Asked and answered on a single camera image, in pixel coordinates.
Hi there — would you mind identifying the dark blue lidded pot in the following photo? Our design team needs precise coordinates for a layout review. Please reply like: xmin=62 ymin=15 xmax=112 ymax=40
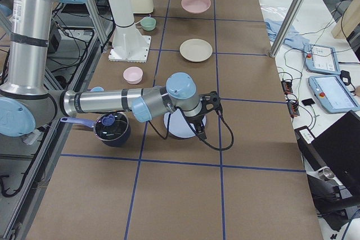
xmin=60 ymin=112 xmax=131 ymax=147

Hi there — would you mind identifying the lower teach pendant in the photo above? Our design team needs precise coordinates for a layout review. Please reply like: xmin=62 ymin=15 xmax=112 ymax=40
xmin=308 ymin=75 xmax=359 ymax=114

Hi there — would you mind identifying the pink bowl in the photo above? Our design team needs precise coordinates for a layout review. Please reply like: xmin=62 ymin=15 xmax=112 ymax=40
xmin=123 ymin=66 xmax=143 ymax=84

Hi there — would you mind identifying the light blue cup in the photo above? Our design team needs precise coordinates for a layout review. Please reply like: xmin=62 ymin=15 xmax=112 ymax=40
xmin=90 ymin=87 xmax=104 ymax=92

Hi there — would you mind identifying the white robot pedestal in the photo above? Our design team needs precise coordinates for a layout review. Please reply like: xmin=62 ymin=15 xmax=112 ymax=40
xmin=108 ymin=0 xmax=151 ymax=63

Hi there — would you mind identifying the teach pendant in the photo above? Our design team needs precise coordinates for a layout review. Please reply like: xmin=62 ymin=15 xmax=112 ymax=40
xmin=303 ymin=43 xmax=340 ymax=75
xmin=308 ymin=75 xmax=359 ymax=114

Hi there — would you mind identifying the upper teach pendant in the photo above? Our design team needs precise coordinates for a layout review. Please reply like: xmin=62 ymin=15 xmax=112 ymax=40
xmin=303 ymin=43 xmax=340 ymax=75

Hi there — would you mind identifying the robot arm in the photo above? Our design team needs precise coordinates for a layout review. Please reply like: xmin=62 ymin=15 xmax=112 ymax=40
xmin=1 ymin=0 xmax=206 ymax=139

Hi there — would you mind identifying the black laptop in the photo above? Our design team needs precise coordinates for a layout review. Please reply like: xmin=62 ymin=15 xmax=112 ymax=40
xmin=295 ymin=111 xmax=359 ymax=231

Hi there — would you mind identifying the light blue cloth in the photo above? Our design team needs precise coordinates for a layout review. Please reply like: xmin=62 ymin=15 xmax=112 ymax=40
xmin=264 ymin=17 xmax=311 ymax=49

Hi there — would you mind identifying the pink plate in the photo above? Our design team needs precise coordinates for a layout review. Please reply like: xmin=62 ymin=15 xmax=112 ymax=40
xmin=181 ymin=0 xmax=211 ymax=14

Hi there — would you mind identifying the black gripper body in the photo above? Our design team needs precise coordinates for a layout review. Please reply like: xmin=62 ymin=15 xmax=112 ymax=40
xmin=184 ymin=108 xmax=207 ymax=140

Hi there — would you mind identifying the green bowl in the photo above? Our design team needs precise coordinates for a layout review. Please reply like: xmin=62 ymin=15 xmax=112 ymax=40
xmin=140 ymin=17 xmax=156 ymax=31

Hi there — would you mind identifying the aluminium frame post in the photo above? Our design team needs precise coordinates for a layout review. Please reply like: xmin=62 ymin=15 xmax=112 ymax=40
xmin=269 ymin=0 xmax=304 ymax=58

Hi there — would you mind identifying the cream plate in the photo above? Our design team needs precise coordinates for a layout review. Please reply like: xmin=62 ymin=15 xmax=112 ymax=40
xmin=179 ymin=39 xmax=213 ymax=62

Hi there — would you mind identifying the blue plate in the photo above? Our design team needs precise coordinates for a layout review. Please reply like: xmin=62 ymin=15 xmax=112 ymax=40
xmin=163 ymin=110 xmax=195 ymax=138

